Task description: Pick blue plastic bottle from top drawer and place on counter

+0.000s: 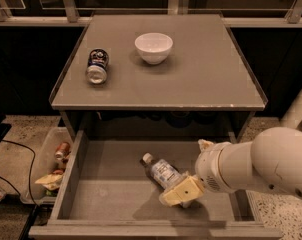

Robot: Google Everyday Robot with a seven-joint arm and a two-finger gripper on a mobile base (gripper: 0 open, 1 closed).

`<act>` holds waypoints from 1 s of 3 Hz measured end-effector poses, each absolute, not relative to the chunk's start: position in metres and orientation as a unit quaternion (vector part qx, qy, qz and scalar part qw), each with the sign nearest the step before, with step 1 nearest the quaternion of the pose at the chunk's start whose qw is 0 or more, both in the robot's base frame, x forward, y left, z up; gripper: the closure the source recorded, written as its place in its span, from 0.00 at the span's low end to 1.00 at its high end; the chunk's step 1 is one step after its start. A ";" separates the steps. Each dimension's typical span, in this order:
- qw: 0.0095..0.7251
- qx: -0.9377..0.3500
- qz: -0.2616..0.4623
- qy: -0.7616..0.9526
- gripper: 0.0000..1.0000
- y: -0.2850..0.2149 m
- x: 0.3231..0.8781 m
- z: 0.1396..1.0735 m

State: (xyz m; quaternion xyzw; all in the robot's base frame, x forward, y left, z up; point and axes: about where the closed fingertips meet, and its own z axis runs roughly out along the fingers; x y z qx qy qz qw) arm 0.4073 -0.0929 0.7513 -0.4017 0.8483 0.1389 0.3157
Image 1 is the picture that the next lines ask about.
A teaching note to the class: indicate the metal railing frame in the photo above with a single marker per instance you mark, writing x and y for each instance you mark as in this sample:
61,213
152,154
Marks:
235,13

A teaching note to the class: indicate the blue plastic bottle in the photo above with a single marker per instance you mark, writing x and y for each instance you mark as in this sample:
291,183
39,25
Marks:
161,171

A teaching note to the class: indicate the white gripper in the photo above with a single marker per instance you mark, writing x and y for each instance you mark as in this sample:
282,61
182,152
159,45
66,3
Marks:
208,166

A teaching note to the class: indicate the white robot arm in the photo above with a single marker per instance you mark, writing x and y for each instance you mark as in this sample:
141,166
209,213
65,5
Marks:
271,163

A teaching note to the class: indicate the clear plastic bin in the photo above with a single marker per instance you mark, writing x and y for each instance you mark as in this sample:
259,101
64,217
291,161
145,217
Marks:
44,164

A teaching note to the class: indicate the white ceramic bowl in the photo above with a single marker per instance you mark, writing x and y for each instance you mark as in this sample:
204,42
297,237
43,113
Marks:
153,48

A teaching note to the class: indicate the orange soda can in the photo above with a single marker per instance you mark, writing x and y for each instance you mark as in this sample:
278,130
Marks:
62,150

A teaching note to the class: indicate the yellow snack bag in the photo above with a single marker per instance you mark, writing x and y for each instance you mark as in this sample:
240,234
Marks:
51,181

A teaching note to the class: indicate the grey cabinet with counter top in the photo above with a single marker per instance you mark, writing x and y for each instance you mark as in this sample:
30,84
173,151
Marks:
203,88

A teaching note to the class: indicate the blue soda can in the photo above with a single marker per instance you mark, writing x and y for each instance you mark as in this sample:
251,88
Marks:
96,71

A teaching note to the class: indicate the open grey top drawer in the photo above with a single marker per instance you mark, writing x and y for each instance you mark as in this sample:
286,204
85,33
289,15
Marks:
107,195

